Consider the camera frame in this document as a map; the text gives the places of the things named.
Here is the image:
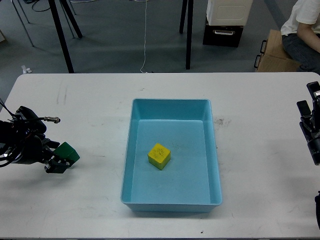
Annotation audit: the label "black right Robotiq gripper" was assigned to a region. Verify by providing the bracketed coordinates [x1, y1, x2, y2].
[296, 81, 320, 166]

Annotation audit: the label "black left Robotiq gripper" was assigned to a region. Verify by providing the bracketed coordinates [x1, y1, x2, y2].
[14, 134, 75, 174]

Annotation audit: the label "green block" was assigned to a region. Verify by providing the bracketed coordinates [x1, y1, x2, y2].
[53, 142, 80, 167]

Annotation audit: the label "yellow block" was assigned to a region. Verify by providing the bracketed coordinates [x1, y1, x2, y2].
[147, 142, 171, 171]

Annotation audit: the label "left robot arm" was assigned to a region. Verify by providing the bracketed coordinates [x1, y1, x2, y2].
[0, 106, 80, 174]

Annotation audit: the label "white appliance box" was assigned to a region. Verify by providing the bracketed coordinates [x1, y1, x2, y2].
[206, 0, 253, 26]

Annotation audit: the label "light blue plastic box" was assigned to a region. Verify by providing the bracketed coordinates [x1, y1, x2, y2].
[120, 98, 223, 213]

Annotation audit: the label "seated person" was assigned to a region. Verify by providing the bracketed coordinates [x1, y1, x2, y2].
[280, 0, 320, 74]

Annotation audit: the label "white tape on floor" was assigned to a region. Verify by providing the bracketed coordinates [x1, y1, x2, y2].
[21, 65, 33, 74]

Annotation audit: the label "grey chair legs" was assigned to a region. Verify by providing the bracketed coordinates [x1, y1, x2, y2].
[10, 0, 76, 47]

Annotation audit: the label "black tripod legs left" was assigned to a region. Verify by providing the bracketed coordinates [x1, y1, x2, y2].
[48, 0, 83, 74]

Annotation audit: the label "black tripod legs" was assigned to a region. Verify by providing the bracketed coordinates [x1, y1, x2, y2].
[179, 0, 194, 70]
[48, 0, 83, 74]

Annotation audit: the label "black tripod legs right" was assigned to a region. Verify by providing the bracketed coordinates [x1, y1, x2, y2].
[179, 0, 194, 70]

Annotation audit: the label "cardboard box with handles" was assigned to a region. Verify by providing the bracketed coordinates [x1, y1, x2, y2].
[254, 29, 301, 73]

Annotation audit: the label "black case with handle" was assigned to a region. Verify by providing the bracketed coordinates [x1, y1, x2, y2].
[202, 21, 244, 48]

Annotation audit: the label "white cable on floor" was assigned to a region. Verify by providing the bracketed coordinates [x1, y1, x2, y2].
[139, 0, 156, 75]

